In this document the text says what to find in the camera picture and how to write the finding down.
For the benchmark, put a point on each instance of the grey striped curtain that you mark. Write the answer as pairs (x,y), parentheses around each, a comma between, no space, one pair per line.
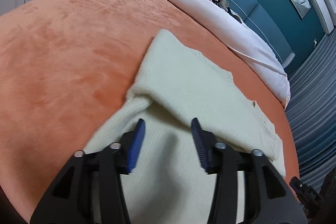
(311,113)

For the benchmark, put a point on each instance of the orange velvet bedspread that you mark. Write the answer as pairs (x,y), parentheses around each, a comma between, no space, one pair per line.
(66,67)

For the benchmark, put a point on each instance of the cream knit cardigan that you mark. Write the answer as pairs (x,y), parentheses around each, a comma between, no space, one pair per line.
(174,85)

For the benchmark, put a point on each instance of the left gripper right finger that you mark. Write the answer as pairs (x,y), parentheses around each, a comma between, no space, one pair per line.
(205,142)

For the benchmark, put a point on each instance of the pale pink duvet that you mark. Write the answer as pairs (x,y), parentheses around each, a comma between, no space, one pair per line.
(244,42)

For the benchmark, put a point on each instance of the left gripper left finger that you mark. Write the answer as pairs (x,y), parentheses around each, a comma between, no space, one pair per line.
(131,143)

